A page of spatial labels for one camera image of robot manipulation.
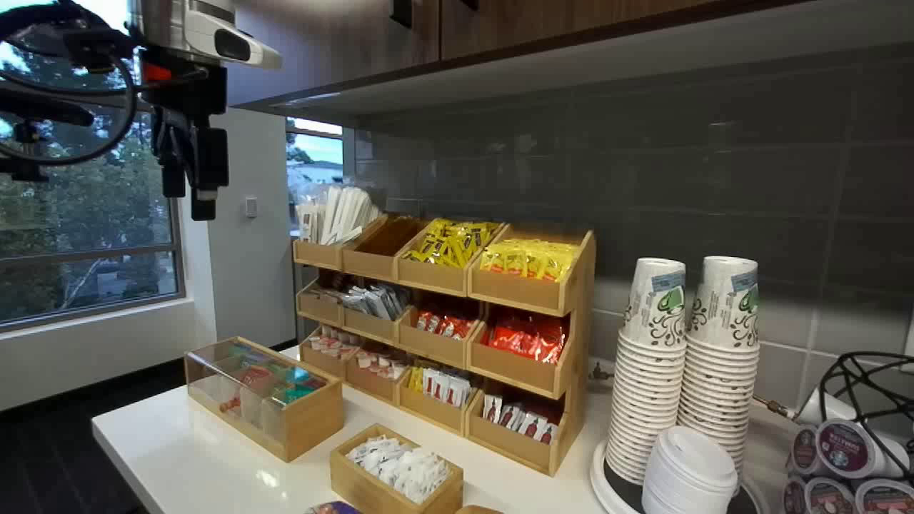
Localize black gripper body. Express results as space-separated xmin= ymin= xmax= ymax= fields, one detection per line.
xmin=141 ymin=57 xmax=232 ymax=138

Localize narrow window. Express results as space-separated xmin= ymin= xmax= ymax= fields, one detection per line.
xmin=282 ymin=115 xmax=349 ymax=239

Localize large window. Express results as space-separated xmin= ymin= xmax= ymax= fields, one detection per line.
xmin=0 ymin=0 xmax=185 ymax=334

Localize clear plastic bags bundle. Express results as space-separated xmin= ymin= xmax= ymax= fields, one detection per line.
xmin=295 ymin=182 xmax=386 ymax=252

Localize wooden upper cabinet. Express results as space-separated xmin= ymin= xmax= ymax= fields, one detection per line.
xmin=225 ymin=0 xmax=914 ymax=119

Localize grey foil packets pile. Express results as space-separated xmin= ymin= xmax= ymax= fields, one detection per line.
xmin=336 ymin=284 xmax=412 ymax=327

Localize small creamer cups pile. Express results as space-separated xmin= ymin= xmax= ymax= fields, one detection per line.
xmin=305 ymin=327 xmax=364 ymax=364
xmin=351 ymin=348 xmax=412 ymax=386

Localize teal tea bag packets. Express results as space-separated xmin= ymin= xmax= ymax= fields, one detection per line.
xmin=269 ymin=364 xmax=328 ymax=409

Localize glossy yellow packets pile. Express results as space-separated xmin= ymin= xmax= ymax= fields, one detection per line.
xmin=402 ymin=217 xmax=504 ymax=269
xmin=476 ymin=234 xmax=583 ymax=285

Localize bamboo tea box clear lid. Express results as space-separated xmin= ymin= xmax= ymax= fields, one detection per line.
xmin=182 ymin=334 xmax=349 ymax=465

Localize red ketchup packets pile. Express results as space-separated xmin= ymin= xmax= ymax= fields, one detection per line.
xmin=408 ymin=307 xmax=481 ymax=344
xmin=476 ymin=311 xmax=572 ymax=368

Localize white red striped packets pile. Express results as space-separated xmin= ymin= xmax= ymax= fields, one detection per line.
xmin=414 ymin=366 xmax=476 ymax=412

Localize small open bamboo box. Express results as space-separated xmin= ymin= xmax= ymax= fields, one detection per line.
xmin=328 ymin=422 xmax=466 ymax=514

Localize white sugar packets pile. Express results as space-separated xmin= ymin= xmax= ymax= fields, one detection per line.
xmin=346 ymin=434 xmax=455 ymax=506

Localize bamboo tiered organizer rack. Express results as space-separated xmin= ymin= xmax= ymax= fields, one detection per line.
xmin=292 ymin=212 xmax=601 ymax=481

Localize white packets red green print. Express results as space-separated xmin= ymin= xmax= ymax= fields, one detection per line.
xmin=476 ymin=391 xmax=563 ymax=448

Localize stack of patterned paper cups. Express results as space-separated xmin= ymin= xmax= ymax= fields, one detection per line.
xmin=678 ymin=254 xmax=762 ymax=469
xmin=603 ymin=254 xmax=691 ymax=488

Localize purple lid coffee pod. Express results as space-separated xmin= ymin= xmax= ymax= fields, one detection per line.
xmin=855 ymin=478 xmax=914 ymax=514
xmin=802 ymin=475 xmax=858 ymax=514
xmin=786 ymin=425 xmax=823 ymax=478
xmin=776 ymin=475 xmax=812 ymax=514
xmin=815 ymin=418 xmax=892 ymax=481

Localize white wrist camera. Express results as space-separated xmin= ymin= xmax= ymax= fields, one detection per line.
xmin=182 ymin=0 xmax=286 ymax=71

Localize black wire basket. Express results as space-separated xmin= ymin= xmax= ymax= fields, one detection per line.
xmin=816 ymin=348 xmax=914 ymax=481

